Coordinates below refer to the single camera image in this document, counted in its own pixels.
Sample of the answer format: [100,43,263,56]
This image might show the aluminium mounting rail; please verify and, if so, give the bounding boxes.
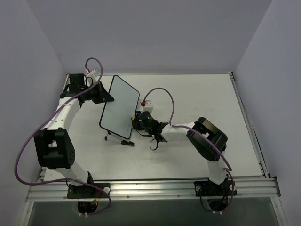
[26,176,281,202]

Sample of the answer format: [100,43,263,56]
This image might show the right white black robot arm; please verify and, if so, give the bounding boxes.
[131,111,228,194]

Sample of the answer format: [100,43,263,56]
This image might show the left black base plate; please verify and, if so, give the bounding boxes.
[67,183,111,199]

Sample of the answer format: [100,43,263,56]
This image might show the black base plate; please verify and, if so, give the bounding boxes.
[67,183,111,199]
[194,179,233,197]

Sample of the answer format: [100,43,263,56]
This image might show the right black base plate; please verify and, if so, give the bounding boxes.
[194,179,233,197]

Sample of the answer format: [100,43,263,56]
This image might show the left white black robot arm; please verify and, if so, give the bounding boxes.
[34,69,114,197]

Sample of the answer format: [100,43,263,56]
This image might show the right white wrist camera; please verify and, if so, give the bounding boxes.
[140,100,154,114]

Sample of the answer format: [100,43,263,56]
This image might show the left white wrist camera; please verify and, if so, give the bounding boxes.
[86,69,101,83]

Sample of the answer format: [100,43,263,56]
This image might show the small black-framed whiteboard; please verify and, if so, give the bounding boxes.
[99,75,140,139]

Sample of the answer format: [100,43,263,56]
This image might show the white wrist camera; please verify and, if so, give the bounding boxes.
[86,69,101,83]
[140,100,154,114]

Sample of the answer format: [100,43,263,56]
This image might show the black looped wrist cable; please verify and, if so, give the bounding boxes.
[136,129,167,151]

